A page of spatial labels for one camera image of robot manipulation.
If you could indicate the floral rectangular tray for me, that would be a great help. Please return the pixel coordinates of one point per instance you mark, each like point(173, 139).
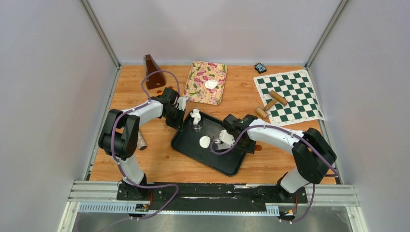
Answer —
point(199, 73)

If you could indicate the silver glitter tube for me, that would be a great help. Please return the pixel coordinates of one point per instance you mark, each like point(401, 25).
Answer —
point(141, 144)

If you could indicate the brown wooden metronome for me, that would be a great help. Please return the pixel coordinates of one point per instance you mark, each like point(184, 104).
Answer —
point(156, 79)

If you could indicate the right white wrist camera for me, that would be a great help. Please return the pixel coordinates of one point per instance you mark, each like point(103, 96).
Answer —
point(226, 138)

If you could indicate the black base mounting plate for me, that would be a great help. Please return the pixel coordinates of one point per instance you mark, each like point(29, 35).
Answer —
point(210, 196)

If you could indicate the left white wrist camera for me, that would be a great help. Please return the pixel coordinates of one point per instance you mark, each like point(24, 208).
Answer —
point(182, 102)

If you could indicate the black baking tray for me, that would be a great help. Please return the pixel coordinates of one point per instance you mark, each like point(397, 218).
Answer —
point(187, 142)

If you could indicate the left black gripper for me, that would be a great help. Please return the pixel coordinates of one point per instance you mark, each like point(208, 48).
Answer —
point(178, 123)

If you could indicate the aluminium frame rail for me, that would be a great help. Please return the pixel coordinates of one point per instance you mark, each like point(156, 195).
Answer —
point(101, 197)

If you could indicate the wooden pastry roller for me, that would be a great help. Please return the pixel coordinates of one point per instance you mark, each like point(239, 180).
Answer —
point(262, 111)

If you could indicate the orange toy car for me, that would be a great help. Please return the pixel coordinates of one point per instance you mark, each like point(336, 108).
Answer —
point(159, 92)

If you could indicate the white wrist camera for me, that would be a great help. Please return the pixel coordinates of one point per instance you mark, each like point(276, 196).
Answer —
point(226, 138)
point(182, 102)

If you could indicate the small blue black toy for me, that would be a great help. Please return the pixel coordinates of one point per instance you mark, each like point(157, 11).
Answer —
point(260, 68)

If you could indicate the green white chess mat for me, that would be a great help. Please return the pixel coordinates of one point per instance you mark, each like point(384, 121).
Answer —
point(296, 87)

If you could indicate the wooden handled metal scraper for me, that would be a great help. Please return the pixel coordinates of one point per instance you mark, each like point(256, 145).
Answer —
point(219, 146)

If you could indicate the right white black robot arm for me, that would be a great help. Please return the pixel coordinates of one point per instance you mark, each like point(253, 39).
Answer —
point(312, 155)

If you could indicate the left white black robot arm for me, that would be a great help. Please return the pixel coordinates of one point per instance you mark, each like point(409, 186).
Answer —
point(119, 136)

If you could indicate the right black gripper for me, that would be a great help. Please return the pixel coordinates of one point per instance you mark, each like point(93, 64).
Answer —
point(251, 149)

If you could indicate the round cut dough wrapper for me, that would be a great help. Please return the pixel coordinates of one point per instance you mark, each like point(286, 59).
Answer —
point(204, 141)

